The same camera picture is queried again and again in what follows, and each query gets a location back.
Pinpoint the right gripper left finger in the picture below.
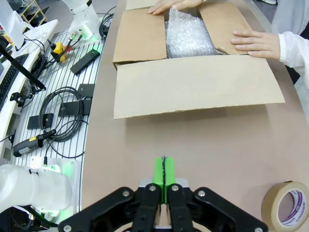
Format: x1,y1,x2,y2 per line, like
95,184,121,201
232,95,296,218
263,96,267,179
59,157,167,232

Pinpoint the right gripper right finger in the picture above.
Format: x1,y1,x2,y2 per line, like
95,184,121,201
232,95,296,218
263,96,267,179
165,158,268,232

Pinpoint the brown cardboard box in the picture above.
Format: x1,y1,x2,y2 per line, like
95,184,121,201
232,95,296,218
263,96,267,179
112,0,286,119

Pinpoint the clear bubble wrap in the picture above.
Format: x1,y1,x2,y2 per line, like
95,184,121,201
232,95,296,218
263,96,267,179
165,6,217,59

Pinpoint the person's left forearm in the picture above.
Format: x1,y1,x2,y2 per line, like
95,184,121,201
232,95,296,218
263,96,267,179
277,32,309,75

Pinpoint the person's left hand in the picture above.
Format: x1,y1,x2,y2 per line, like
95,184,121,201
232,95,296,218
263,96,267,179
231,30,282,61

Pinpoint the person's right hand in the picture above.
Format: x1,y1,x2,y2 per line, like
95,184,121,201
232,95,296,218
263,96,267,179
147,0,206,15

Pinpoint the brown packing tape roll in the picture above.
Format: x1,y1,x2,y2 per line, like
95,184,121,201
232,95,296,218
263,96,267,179
261,180,309,229

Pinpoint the black grey handheld scanner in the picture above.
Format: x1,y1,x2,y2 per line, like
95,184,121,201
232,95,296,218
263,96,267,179
12,129,56,158

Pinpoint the aluminium slotted platform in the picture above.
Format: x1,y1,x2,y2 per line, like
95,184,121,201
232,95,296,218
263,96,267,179
0,31,102,218

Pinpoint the long black metal plate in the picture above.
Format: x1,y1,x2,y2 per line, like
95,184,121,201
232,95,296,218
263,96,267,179
70,48,101,76

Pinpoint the black slanted pole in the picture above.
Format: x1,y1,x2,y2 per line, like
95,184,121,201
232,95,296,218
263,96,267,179
0,49,46,90

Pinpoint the black keyboard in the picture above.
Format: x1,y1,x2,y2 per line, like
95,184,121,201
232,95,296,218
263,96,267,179
0,54,28,108

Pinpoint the yellow emergency stop box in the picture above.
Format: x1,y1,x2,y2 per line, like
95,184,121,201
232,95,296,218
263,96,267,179
52,41,67,63

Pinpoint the white curved operator desk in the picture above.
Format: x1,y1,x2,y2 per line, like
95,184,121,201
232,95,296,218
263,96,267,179
0,0,58,145

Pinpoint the person in white coat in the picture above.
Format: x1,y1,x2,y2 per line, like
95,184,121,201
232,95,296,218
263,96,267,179
270,0,309,37

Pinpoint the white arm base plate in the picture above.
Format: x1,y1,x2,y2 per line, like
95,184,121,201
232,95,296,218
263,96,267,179
30,156,80,219
67,23,101,44

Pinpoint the coiled black cable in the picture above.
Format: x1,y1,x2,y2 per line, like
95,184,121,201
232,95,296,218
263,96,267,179
38,86,90,159

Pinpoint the small black mounted camera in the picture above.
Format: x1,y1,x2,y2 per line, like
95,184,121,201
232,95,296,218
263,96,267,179
9,91,33,107

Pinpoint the black cable bundle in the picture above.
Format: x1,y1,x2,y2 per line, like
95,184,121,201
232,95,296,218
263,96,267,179
98,13,114,41

